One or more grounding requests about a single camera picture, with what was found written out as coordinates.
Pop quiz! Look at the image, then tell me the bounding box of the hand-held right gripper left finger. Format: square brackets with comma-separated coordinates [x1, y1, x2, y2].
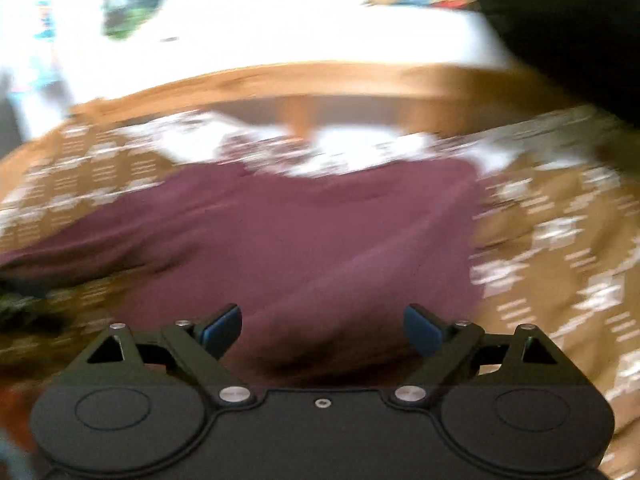
[87, 303, 252, 407]

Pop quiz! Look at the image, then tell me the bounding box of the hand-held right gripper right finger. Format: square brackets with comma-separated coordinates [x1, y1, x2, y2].
[390, 303, 561, 407]

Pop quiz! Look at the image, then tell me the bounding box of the maroon sweatshirt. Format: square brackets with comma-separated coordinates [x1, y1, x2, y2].
[0, 157, 483, 386]

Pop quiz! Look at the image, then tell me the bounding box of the brown printed blanket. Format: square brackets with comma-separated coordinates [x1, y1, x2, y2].
[0, 105, 640, 480]

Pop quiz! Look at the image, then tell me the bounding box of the white floral bed sheet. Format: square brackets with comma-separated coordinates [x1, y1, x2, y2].
[120, 109, 506, 181]

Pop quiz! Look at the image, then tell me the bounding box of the dark green cloth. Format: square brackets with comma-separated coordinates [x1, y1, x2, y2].
[0, 272, 71, 333]

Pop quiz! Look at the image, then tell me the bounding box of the blue and white object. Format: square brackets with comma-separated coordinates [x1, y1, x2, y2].
[10, 0, 68, 106]

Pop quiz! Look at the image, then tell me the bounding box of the wooden bed frame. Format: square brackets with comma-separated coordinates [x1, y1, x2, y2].
[67, 60, 571, 133]

